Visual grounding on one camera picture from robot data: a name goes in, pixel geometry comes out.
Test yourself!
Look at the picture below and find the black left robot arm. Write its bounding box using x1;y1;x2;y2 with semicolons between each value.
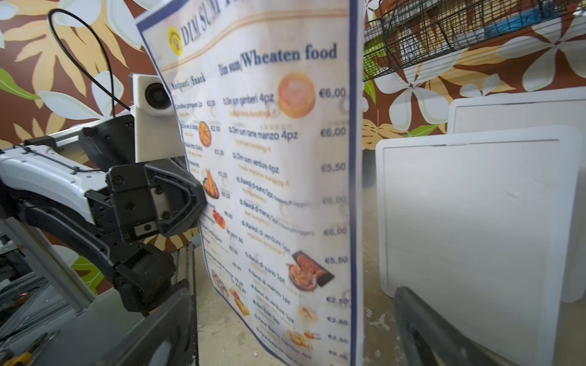
1;114;207;313

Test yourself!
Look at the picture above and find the black wire basket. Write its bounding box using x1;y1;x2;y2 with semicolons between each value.
363;0;585;81

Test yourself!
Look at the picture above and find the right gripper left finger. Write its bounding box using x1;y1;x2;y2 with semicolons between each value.
93;283;197;365

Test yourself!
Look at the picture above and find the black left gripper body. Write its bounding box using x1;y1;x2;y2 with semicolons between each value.
77;113;208;314

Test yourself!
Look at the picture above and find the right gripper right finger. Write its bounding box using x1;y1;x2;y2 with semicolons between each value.
395;287;497;365

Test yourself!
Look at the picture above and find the dim sum menu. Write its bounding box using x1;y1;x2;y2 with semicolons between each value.
136;1;364;365

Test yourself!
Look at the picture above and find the white menu holder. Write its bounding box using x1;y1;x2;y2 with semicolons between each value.
447;87;585;303
375;126;581;365

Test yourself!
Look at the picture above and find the blue object in basket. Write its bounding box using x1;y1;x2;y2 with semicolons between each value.
485;9;542;39

